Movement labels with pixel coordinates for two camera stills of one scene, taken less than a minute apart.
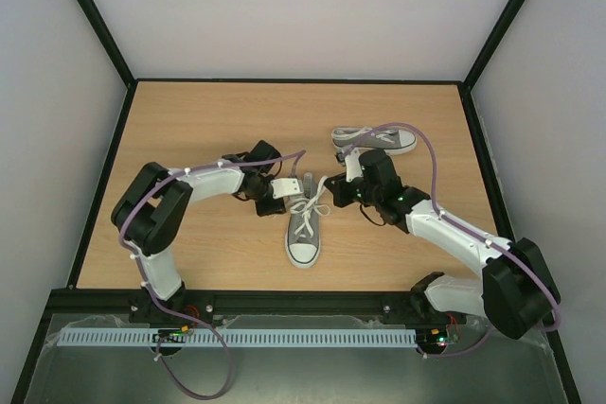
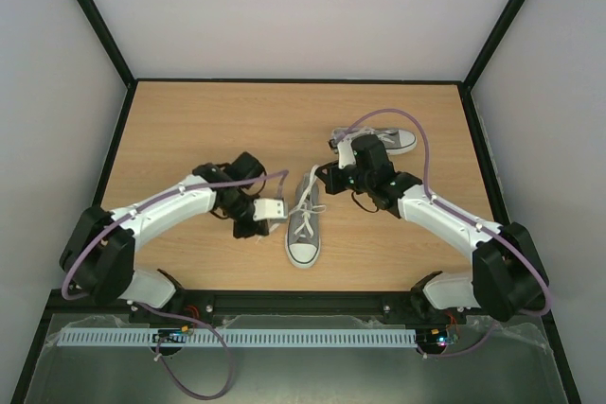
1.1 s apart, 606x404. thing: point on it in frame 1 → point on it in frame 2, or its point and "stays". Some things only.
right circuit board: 432,338 stays
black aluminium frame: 520,303 stays
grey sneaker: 303,230 stays
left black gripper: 265,209 → 259,228
